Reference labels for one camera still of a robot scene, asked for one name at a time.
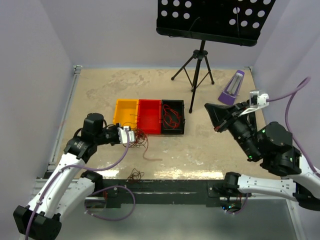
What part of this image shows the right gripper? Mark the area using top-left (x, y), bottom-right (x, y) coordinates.
top-left (201, 100), bottom-right (258, 159)

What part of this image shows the black plastic bin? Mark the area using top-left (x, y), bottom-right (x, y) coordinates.
top-left (160, 99), bottom-right (185, 135)

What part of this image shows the red plastic bin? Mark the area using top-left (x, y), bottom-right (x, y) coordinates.
top-left (137, 99), bottom-right (162, 135)

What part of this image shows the orange plastic bin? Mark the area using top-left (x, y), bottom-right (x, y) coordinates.
top-left (113, 99), bottom-right (139, 129)

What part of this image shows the small brown cable clump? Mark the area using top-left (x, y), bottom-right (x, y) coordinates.
top-left (126, 168), bottom-right (145, 184)

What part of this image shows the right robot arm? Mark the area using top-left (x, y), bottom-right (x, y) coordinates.
top-left (204, 102), bottom-right (320, 211)

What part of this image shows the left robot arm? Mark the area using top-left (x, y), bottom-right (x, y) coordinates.
top-left (13, 113), bottom-right (135, 240)

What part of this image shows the purple metronome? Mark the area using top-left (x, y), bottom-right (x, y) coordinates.
top-left (218, 70), bottom-right (245, 106)

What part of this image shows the black microphone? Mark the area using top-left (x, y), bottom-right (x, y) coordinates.
top-left (247, 111), bottom-right (257, 132)

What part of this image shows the black music stand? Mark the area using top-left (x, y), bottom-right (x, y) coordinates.
top-left (155, 0), bottom-right (277, 114)

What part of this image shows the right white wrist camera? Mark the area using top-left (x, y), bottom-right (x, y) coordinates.
top-left (240, 90), bottom-right (269, 116)

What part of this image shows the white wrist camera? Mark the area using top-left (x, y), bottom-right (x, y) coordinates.
top-left (240, 90), bottom-right (269, 116)
top-left (117, 126), bottom-right (136, 144)

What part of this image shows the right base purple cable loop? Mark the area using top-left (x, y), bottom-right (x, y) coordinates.
top-left (224, 192), bottom-right (251, 215)

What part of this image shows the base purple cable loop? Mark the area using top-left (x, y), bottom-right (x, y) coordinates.
top-left (83, 184), bottom-right (136, 221)
top-left (224, 192), bottom-right (251, 215)

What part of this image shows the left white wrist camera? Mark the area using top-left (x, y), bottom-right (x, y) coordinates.
top-left (117, 126), bottom-right (136, 144)

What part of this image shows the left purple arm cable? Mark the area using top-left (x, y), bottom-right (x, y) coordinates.
top-left (24, 129), bottom-right (131, 240)

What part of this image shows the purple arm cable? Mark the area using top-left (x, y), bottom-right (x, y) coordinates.
top-left (266, 76), bottom-right (320, 178)
top-left (24, 129), bottom-right (131, 240)

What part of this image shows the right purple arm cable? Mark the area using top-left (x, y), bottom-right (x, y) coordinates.
top-left (266, 76), bottom-right (320, 178)

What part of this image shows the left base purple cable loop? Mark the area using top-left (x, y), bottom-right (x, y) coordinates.
top-left (83, 184), bottom-right (136, 221)

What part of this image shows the aluminium frame rail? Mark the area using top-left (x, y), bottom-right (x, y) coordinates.
top-left (30, 177), bottom-right (297, 201)

